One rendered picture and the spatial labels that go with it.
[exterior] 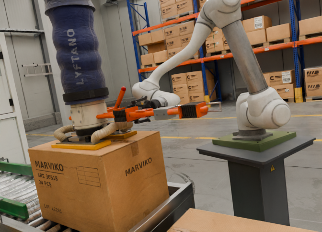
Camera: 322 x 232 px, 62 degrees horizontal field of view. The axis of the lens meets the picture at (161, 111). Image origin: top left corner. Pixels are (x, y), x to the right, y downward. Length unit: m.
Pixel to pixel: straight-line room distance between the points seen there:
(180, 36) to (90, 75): 8.06
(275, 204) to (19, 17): 10.59
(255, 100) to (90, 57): 0.84
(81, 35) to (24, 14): 10.17
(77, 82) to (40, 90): 9.80
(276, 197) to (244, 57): 0.85
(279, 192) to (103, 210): 1.05
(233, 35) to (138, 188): 0.87
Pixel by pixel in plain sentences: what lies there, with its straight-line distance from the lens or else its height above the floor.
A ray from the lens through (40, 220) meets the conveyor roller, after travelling 1.74.
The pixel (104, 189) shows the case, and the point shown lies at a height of 0.80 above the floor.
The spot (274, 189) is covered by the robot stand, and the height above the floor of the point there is 0.49.
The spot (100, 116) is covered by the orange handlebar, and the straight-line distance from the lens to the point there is 1.32.
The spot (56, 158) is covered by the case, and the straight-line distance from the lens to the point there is 1.41.
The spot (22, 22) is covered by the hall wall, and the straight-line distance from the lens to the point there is 11.35.
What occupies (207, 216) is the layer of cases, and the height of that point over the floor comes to 0.54.
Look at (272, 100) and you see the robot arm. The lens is 1.45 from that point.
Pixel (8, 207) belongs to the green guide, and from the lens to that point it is 1.92.
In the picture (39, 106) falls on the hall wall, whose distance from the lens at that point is 11.03.
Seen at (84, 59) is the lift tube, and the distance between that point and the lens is 1.33.
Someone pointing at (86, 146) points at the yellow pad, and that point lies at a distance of 1.27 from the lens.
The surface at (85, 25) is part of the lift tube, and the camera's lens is 1.38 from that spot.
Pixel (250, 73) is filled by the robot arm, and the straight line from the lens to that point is 1.44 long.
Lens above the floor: 1.23
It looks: 7 degrees down
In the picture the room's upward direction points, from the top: 9 degrees counter-clockwise
